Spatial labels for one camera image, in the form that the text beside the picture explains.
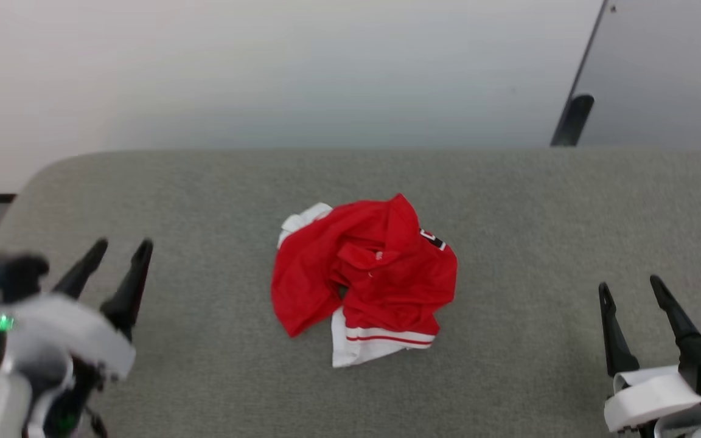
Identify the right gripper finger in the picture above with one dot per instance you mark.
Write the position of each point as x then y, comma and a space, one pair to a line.
619, 347
676, 319

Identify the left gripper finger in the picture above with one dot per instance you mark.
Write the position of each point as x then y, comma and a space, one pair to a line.
86, 267
131, 292

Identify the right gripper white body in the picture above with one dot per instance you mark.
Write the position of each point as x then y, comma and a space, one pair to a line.
648, 395

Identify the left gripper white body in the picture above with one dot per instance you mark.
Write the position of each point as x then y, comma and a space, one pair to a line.
70, 331

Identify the red and white garment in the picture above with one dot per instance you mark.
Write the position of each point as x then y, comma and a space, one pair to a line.
381, 274

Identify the grey fabric sofa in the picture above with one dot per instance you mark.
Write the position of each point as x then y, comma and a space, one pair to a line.
509, 292

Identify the black rounded bar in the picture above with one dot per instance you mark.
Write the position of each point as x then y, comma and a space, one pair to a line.
572, 121

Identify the grey partition panel black edge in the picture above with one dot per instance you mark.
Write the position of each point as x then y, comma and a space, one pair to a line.
673, 73

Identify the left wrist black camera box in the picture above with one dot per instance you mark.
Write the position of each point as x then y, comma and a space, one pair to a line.
16, 277

